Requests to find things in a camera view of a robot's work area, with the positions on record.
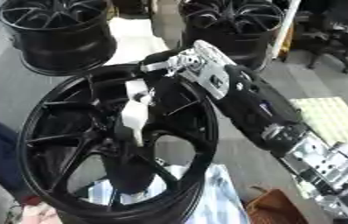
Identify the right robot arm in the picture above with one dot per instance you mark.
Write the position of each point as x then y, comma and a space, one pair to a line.
256, 105

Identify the brown woven basket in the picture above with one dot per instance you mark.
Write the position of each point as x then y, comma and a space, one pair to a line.
276, 208

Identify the white pin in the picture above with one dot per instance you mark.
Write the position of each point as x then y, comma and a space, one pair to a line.
134, 113

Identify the white board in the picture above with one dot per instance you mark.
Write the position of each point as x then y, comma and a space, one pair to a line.
286, 26

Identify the black wheel rim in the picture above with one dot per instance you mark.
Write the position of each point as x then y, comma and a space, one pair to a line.
65, 43
238, 38

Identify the black spoked wheel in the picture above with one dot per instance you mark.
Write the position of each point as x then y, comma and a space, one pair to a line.
60, 137

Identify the black office chair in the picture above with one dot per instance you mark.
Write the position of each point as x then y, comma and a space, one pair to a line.
330, 38

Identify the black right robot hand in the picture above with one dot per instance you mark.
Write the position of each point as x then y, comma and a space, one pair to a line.
179, 99

